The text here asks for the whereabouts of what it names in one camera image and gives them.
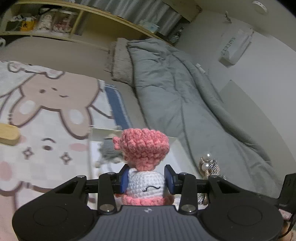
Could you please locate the tissue box on shelf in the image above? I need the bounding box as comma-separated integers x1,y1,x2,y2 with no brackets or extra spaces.
139,20,159,34

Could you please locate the grey comforter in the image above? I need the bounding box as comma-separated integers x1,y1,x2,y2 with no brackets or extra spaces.
127,39,282,197

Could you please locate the grey crochet spider toy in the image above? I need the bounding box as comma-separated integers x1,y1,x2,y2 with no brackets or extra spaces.
95,133,123,168

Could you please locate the oval wooden block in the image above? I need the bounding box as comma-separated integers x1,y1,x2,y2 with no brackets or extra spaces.
0,123,21,146

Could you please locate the person right hand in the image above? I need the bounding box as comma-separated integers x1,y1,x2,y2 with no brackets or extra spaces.
277,209,295,241

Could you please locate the green glass bottle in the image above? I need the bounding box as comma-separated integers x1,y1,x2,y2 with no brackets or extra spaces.
170,27,184,45

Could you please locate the yellow container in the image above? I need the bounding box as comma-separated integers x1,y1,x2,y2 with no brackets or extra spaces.
20,20,35,32

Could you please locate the white cardboard box tray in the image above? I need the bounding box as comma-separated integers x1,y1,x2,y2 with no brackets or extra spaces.
89,128,197,206

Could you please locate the grey fuzzy pillow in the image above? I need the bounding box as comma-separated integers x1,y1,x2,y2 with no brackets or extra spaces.
105,38,134,87

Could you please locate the doll in clear case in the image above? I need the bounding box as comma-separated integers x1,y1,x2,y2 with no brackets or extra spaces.
52,11,78,35
36,9,57,33

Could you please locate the wooden headboard shelf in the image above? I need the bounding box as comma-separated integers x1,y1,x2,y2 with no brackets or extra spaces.
1,1,165,50

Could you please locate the pink crochet doll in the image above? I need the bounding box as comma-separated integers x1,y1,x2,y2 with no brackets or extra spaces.
113,128,175,206

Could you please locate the cartoon bunny blanket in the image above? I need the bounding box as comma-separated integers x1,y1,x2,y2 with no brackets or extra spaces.
0,60,117,241

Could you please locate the grey curtain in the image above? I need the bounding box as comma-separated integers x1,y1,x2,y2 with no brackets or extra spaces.
75,0,182,36

